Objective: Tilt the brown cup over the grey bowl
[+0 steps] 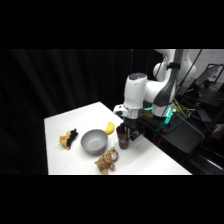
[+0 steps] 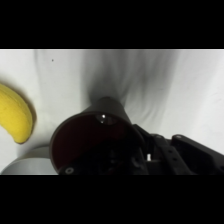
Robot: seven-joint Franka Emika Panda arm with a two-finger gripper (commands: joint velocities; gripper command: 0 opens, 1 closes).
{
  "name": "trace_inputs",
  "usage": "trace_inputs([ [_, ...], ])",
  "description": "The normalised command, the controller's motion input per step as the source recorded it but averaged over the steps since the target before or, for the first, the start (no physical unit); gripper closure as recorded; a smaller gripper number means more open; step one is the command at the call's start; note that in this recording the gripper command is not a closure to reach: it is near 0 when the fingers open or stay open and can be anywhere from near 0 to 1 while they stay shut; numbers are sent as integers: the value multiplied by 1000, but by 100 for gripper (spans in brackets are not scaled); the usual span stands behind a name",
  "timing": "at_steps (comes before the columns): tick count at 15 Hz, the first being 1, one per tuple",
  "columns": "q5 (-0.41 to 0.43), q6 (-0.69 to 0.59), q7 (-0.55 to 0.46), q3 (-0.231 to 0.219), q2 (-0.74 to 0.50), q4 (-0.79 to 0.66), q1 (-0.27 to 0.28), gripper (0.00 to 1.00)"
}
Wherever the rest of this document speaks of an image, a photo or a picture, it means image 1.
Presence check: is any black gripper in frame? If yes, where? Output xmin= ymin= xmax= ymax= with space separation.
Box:
xmin=117 ymin=116 xmax=142 ymax=142

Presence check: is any brown plastic cup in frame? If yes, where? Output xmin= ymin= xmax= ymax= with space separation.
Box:
xmin=115 ymin=124 xmax=131 ymax=151

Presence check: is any grey bowl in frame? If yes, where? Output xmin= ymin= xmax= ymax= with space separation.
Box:
xmin=80 ymin=128 xmax=109 ymax=155

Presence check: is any yellow banana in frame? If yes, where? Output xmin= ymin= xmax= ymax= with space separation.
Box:
xmin=103 ymin=121 xmax=116 ymax=136

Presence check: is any tiger plush toy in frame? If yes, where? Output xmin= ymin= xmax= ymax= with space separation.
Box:
xmin=94 ymin=147 xmax=120 ymax=175

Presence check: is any green status light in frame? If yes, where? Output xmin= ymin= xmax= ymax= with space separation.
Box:
xmin=161 ymin=107 xmax=176 ymax=129

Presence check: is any yellow and black plush toy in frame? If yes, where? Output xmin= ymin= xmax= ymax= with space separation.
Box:
xmin=59 ymin=128 xmax=79 ymax=151

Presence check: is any black curtain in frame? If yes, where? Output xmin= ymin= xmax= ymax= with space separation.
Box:
xmin=0 ymin=49 xmax=165 ymax=175

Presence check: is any black monitor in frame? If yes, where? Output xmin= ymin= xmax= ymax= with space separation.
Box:
xmin=194 ymin=63 xmax=224 ymax=90

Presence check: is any yellow-green cable bundle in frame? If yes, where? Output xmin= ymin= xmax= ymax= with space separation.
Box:
xmin=172 ymin=98 xmax=193 ymax=119

